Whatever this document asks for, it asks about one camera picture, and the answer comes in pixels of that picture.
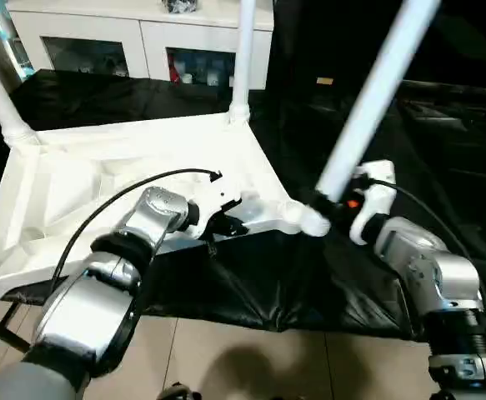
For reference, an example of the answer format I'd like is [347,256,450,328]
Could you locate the white plastic table leg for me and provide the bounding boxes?
[0,0,42,147]
[300,0,443,238]
[227,0,257,126]

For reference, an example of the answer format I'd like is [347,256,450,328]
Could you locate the white plastic table top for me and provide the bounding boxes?
[0,112,333,308]

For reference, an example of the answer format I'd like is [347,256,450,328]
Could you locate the black glossy mat cloth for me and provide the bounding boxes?
[0,68,486,345]

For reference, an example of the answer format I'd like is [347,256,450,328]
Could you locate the black monitor bar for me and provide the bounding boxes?
[398,78,486,103]

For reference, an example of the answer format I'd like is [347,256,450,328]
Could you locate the white glass door cabinet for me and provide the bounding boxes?
[7,0,275,91]

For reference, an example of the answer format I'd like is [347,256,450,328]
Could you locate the dark patterned bundle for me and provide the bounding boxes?
[161,0,202,16]

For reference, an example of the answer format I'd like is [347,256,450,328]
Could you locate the blue white patterned panel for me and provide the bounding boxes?
[0,0,35,83]

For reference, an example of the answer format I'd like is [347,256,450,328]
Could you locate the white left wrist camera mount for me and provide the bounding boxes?
[190,168,243,238]

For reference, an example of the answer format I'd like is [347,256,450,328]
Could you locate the black folding table frame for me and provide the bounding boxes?
[0,302,33,355]

